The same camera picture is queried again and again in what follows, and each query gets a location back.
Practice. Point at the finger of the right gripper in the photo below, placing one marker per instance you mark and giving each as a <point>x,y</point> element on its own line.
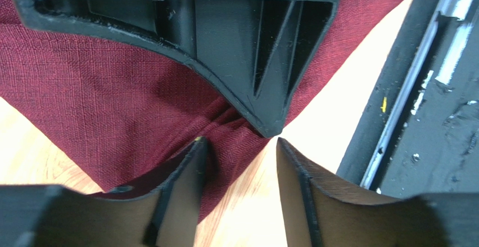
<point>253,52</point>

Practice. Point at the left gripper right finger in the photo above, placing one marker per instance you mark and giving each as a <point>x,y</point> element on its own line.
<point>320,208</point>

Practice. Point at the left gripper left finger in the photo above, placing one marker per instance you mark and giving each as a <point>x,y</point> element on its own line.
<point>159,208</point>

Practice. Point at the dark red cloth napkin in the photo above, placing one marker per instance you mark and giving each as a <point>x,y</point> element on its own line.
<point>118,111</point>

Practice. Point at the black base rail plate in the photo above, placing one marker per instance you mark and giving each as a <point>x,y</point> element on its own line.
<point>419,130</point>

